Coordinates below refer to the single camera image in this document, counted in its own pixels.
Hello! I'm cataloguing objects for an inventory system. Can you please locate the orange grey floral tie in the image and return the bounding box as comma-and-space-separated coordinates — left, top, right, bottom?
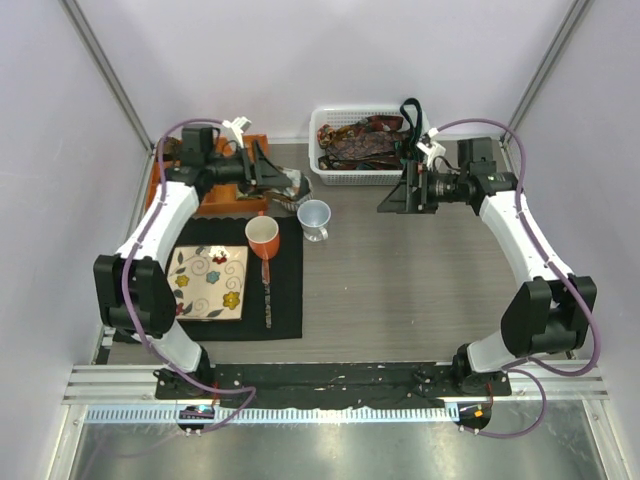
282, 168, 311, 199

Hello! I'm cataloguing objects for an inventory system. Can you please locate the frosted blue footed cup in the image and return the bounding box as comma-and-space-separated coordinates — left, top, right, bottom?
297, 199, 331, 242

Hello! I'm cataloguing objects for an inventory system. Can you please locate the black scalloped placemat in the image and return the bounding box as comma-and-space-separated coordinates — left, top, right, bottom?
112, 214, 305, 344

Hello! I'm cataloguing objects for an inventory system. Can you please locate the dark rolled tie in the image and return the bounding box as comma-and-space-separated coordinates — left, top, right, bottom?
163, 137, 182, 162

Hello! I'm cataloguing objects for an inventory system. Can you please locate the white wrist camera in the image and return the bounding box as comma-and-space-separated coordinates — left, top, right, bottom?
416, 127, 446, 164
222, 116, 252, 149

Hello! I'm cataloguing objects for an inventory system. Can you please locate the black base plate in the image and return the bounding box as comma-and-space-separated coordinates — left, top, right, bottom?
153, 360, 513, 412

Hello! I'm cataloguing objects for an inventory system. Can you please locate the patterned handle knife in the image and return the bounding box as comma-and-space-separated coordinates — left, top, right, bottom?
261, 259, 272, 329

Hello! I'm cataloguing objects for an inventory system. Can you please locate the white plastic basket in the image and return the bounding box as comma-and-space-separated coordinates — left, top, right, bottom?
308, 98, 430, 186

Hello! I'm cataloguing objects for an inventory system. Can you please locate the orange ceramic mug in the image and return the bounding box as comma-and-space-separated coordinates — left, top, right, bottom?
245, 215, 280, 260

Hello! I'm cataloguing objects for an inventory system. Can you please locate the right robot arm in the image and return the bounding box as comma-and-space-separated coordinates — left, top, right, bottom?
377, 135, 597, 395

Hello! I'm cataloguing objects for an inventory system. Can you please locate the dark green tie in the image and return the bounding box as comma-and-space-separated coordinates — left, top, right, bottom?
399, 97, 425, 164

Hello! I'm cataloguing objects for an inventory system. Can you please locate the dark paisley tie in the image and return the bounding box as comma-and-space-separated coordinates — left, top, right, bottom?
318, 126, 406, 171

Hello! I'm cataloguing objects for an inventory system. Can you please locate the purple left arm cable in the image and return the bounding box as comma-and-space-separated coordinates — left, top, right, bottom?
122, 117, 257, 434

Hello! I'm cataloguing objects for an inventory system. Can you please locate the dark red patterned tie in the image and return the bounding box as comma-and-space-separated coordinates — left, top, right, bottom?
367, 115, 404, 132

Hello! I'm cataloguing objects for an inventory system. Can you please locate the multicolour patterned tie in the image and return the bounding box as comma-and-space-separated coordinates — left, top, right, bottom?
316, 124, 338, 149

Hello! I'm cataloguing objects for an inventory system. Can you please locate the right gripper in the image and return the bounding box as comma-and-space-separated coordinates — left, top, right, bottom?
379, 161, 469, 216

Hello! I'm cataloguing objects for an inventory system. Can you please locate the aluminium frame rail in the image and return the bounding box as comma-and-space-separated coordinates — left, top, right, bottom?
62, 365, 609, 405

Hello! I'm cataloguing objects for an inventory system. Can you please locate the green floral rolled tie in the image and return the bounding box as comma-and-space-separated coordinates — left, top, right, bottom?
236, 185, 264, 201

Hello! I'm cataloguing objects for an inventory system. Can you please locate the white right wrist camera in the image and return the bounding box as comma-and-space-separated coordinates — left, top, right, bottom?
416, 127, 446, 164

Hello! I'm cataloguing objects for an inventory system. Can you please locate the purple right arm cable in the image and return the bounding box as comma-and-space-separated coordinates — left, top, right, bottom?
434, 117, 603, 439

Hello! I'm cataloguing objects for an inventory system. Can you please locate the square floral ceramic plate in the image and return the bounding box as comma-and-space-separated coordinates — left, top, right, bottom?
167, 245, 249, 322

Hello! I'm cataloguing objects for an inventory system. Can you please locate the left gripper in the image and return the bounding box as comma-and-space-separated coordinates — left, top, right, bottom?
206, 140, 292, 198

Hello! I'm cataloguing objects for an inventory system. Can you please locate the white slotted cable duct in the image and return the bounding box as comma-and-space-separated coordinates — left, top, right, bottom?
85, 403, 459, 427

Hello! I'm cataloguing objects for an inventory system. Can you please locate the orange wooden divided tray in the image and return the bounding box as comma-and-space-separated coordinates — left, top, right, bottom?
144, 134, 270, 216

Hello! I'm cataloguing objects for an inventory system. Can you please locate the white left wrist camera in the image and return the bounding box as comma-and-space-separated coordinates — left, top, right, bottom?
222, 116, 252, 149

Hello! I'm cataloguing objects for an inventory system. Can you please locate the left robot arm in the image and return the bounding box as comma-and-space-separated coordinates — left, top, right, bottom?
93, 117, 291, 399

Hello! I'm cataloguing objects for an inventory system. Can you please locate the grey ribbed ceramic mug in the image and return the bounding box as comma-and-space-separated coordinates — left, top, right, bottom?
268, 176, 313, 212

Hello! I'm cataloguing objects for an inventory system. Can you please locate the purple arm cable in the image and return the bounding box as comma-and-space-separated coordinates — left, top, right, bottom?
434, 117, 603, 439
122, 117, 257, 434

